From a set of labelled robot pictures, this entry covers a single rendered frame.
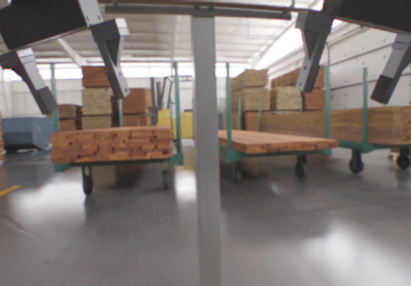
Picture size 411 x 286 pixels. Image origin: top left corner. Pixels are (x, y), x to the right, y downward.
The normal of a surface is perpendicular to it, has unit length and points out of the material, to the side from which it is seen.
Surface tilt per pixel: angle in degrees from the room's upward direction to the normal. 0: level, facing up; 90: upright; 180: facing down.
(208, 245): 90
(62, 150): 90
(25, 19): 113
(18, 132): 90
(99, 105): 90
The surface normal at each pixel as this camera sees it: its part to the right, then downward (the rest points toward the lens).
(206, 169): 0.16, 0.08
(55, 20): -0.07, 0.48
